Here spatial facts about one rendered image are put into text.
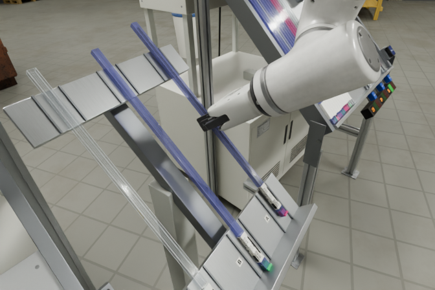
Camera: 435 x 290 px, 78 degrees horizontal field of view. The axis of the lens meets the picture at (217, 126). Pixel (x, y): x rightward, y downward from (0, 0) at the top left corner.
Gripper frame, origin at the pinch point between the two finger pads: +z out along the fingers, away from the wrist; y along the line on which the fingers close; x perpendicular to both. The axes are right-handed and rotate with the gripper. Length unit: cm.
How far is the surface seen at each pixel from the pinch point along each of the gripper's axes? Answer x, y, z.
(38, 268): 3.4, 35.6, 9.5
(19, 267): 1.6, 37.1, 10.0
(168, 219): 13.6, 14.0, 12.4
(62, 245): 13, 25, 64
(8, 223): -3, 33, 54
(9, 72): -127, -58, 297
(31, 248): 5, 33, 44
